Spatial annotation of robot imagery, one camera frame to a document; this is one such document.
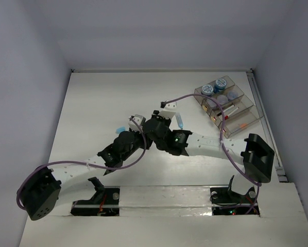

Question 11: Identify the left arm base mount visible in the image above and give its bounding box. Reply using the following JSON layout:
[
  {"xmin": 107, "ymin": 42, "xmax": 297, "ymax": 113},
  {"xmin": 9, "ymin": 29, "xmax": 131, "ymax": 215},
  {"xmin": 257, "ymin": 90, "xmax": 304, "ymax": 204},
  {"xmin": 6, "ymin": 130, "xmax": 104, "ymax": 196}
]
[{"xmin": 70, "ymin": 177, "xmax": 120, "ymax": 217}]

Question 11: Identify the clear pencil shaped eraser case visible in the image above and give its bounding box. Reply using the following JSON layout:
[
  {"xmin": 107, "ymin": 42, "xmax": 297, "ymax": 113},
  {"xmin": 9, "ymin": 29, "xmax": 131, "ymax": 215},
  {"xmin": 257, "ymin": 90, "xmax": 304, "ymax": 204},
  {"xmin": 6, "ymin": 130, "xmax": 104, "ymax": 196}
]
[{"xmin": 238, "ymin": 123, "xmax": 248, "ymax": 128}]

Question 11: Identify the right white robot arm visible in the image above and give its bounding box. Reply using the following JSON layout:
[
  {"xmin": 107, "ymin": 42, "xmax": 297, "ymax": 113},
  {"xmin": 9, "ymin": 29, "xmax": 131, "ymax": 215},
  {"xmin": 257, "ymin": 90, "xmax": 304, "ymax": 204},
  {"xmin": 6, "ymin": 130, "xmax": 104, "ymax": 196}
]
[{"xmin": 142, "ymin": 115, "xmax": 275, "ymax": 202}]

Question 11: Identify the clear tiered organizer box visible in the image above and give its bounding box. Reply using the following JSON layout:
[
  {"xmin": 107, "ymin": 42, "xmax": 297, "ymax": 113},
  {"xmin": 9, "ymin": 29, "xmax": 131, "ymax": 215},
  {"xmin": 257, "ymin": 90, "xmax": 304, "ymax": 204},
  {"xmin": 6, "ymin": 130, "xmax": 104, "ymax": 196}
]
[{"xmin": 194, "ymin": 76, "xmax": 264, "ymax": 138}]

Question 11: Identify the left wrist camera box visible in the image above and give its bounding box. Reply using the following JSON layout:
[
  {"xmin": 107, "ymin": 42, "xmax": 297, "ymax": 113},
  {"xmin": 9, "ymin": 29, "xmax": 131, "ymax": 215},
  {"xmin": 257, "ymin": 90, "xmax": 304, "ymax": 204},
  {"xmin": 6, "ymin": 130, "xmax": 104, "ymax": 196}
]
[{"xmin": 128, "ymin": 114, "xmax": 146, "ymax": 129}]

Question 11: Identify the blue pencil shaped highlighter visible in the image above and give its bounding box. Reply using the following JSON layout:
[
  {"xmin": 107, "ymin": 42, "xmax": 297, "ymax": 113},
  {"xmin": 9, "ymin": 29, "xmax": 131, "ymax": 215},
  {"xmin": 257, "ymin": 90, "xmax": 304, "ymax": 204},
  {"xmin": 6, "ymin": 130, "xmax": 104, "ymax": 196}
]
[{"xmin": 175, "ymin": 112, "xmax": 183, "ymax": 129}]

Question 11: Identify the red capped white marker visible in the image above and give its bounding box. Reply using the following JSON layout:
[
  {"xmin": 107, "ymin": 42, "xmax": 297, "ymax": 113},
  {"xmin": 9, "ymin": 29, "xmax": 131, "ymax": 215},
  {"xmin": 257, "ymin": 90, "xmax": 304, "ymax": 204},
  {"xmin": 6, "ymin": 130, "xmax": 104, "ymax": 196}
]
[{"xmin": 224, "ymin": 107, "xmax": 239, "ymax": 120}]

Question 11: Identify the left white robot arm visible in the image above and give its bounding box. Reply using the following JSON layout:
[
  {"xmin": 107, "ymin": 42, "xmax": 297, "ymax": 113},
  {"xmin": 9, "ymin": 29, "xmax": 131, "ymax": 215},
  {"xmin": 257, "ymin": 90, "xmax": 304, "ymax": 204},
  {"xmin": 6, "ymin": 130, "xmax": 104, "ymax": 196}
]
[{"xmin": 16, "ymin": 124, "xmax": 152, "ymax": 221}]

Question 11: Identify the clear purple clip jar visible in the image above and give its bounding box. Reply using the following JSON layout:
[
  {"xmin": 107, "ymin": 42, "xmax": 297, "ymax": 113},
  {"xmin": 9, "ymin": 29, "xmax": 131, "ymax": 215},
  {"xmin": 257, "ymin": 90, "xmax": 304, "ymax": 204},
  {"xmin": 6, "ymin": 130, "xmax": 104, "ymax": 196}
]
[{"xmin": 216, "ymin": 95, "xmax": 229, "ymax": 105}]

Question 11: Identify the blue lidded jar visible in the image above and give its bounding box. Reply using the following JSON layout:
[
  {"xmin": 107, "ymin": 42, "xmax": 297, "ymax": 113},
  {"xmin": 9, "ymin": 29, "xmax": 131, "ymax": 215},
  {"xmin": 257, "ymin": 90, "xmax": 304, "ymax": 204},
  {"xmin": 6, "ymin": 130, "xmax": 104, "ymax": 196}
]
[
  {"xmin": 201, "ymin": 84, "xmax": 214, "ymax": 96},
  {"xmin": 214, "ymin": 78, "xmax": 227, "ymax": 93}
]

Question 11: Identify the blue eraser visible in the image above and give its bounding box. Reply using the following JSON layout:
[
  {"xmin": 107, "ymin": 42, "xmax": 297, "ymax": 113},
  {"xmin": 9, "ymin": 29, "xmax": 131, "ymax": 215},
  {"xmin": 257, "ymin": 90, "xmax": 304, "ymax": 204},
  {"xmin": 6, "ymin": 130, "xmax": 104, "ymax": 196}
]
[{"xmin": 116, "ymin": 127, "xmax": 126, "ymax": 134}]

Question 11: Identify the black capped white marker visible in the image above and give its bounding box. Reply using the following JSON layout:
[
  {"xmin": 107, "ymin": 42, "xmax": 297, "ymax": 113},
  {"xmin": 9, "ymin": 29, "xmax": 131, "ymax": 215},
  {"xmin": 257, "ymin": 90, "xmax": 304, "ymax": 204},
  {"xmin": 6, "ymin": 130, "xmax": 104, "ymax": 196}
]
[{"xmin": 223, "ymin": 103, "xmax": 235, "ymax": 111}]

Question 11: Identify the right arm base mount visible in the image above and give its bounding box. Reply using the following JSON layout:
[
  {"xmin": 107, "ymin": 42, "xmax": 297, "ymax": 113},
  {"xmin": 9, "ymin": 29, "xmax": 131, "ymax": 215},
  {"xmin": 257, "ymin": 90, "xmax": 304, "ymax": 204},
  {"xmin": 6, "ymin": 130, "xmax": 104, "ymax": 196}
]
[{"xmin": 210, "ymin": 177, "xmax": 260, "ymax": 216}]

